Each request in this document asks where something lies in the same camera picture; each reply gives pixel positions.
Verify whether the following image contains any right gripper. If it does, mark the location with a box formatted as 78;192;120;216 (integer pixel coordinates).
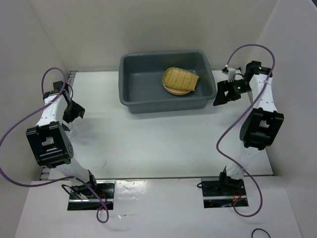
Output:
213;78;252;106

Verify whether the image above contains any yellow round plate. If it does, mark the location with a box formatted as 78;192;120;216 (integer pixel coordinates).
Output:
163;84;191;96

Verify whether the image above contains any woven bamboo tray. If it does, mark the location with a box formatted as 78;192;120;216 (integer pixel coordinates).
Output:
162;67;199;91

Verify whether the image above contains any clear plastic cup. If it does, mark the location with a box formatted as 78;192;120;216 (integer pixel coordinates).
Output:
66;122;77;139

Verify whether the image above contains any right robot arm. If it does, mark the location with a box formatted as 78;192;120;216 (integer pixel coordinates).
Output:
213;60;284;195

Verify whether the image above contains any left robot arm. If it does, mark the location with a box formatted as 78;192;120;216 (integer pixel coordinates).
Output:
26;81;99;198

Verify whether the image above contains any grey plastic bin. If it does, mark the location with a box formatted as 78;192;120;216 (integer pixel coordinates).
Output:
118;50;216;114

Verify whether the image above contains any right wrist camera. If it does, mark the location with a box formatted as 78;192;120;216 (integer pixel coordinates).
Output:
222;64;236;82

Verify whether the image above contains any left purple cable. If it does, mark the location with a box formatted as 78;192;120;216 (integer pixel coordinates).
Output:
0;67;110;223

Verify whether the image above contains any aluminium table rail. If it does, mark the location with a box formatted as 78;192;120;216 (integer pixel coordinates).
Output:
36;67;74;169

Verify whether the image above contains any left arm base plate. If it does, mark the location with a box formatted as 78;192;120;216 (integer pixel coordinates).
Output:
61;180;115;211

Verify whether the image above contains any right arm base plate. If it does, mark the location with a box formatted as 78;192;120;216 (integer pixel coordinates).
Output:
196;178;249;209

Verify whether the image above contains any black cable loop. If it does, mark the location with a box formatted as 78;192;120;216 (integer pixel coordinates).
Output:
251;228;271;238

